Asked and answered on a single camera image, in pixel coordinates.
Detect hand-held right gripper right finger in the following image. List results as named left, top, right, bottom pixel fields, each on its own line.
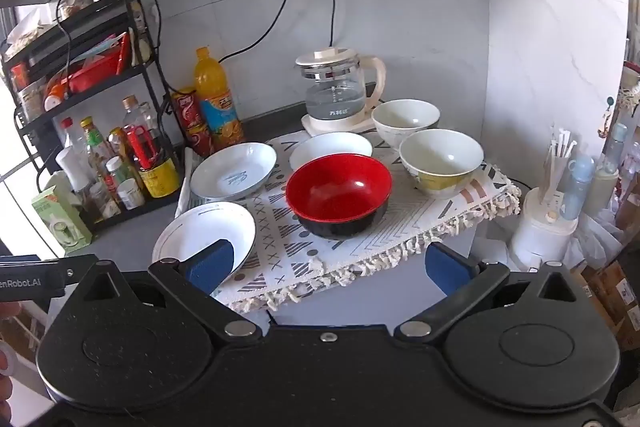
left=395, top=242, right=583, bottom=344

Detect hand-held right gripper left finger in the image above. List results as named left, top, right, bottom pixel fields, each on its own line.
left=75, top=239, right=262, bottom=344

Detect white plate with thin rim line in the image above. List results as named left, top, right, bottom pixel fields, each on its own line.
left=151, top=201, right=257, bottom=280

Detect white plate with blue print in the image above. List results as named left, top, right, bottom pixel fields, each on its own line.
left=190, top=142, right=277, bottom=202

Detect person's left hand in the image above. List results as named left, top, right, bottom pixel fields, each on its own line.
left=0, top=341, right=16, bottom=379

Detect green cardboard box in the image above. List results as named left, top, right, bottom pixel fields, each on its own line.
left=31, top=184, right=94, bottom=258

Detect patterned fringed table mat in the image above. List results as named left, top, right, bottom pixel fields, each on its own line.
left=210, top=127, right=522, bottom=314

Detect white round appliance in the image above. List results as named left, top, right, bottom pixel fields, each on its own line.
left=510, top=187, right=581, bottom=270

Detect small glass spice jar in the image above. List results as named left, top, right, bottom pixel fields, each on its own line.
left=90, top=182, right=121, bottom=220

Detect white cap seasoning bottle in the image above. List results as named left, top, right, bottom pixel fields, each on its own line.
left=118, top=178, right=146, bottom=210

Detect white bowl with yellow pattern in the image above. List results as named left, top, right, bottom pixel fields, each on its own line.
left=398, top=129, right=485, bottom=194

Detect oil cruet with white top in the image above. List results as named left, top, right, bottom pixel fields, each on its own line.
left=55, top=147, right=93, bottom=208

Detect red snack can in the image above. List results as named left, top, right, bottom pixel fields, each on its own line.
left=185, top=122, right=216, bottom=158
left=171, top=87, right=208, bottom=132

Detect red and black bowl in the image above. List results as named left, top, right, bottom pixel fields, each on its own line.
left=285, top=154, right=392, bottom=242

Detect clear bottle with red cap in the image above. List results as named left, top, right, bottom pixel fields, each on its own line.
left=59, top=117, right=83, bottom=158

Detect green label sauce bottle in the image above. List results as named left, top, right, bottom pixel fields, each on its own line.
left=80, top=116, right=113, bottom=188

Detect white plastic bag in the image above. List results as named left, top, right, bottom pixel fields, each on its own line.
left=565, top=212, right=626, bottom=268

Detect blue water bottle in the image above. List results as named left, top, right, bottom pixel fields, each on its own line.
left=560, top=156, right=596, bottom=220

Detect bundle of white straws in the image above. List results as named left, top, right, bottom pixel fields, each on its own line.
left=542, top=124, right=581, bottom=208

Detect orange juice bottle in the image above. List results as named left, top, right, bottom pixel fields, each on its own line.
left=194, top=47, right=246, bottom=152

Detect plain white bowl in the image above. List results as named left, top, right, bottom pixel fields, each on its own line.
left=371, top=99, right=441, bottom=152

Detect plain white plate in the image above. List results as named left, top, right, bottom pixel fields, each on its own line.
left=289, top=132, right=374, bottom=172

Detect cardboard boxes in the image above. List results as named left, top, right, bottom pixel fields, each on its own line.
left=570, top=247, right=640, bottom=353

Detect cream plastic container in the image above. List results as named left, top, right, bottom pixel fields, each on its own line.
left=585, top=167, right=621, bottom=218

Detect cream kettle base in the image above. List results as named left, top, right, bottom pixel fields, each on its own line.
left=301, top=109, right=381, bottom=138

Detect red plastic basket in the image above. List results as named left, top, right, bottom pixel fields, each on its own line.
left=45, top=32, right=132, bottom=100

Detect black metal kitchen rack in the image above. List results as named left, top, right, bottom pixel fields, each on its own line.
left=0, top=0, right=183, bottom=238

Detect soy sauce bottle red handle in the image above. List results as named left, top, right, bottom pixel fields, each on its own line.
left=122, top=96, right=181, bottom=198

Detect glass kettle with cream handle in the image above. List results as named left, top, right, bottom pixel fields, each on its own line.
left=295, top=48, right=387, bottom=122

